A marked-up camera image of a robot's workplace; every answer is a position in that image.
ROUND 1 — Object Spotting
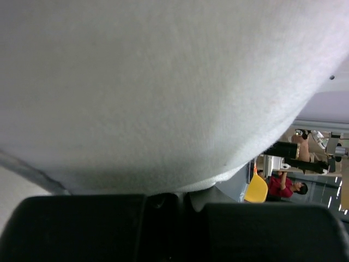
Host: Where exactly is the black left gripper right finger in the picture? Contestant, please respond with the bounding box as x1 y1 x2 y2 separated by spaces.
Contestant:
196 204 348 261

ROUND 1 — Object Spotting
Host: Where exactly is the yellow chair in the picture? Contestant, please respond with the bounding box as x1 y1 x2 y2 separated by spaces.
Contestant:
244 173 268 203

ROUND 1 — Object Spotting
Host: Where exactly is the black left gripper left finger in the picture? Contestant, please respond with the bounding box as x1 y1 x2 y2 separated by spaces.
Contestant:
1 195 146 261

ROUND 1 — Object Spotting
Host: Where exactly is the white pillow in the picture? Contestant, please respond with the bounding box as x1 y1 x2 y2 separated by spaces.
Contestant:
1 1 348 194

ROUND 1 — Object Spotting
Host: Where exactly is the person in red shirt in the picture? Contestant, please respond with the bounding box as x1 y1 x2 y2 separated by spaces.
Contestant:
268 171 308 199

